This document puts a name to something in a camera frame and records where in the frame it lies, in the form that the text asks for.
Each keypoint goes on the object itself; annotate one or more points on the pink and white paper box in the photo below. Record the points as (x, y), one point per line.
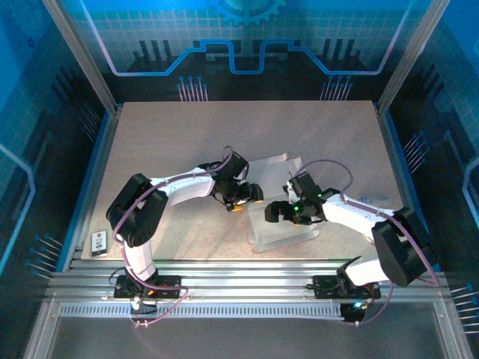
(277, 232)

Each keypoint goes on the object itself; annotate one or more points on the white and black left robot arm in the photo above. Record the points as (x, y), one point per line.
(138, 224)

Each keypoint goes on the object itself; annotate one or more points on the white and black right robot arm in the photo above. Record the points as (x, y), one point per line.
(400, 250)

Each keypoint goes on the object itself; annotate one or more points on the black control box with LED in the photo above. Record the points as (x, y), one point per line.
(353, 314)

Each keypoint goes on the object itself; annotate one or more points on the clear plastic bag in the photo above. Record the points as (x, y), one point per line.
(374, 199)

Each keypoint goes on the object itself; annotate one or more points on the white connector plug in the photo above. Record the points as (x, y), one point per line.
(135, 303)

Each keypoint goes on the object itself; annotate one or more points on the aluminium mounting rail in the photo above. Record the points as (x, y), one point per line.
(247, 276)

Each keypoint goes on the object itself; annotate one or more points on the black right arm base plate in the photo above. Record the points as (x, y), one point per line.
(323, 289)

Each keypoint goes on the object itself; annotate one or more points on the aluminium table side rail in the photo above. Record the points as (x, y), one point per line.
(104, 157)
(393, 157)

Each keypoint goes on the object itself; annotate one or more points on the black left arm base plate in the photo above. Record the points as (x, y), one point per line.
(172, 287)

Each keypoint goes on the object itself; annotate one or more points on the aluminium frame post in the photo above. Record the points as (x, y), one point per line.
(410, 56)
(83, 56)

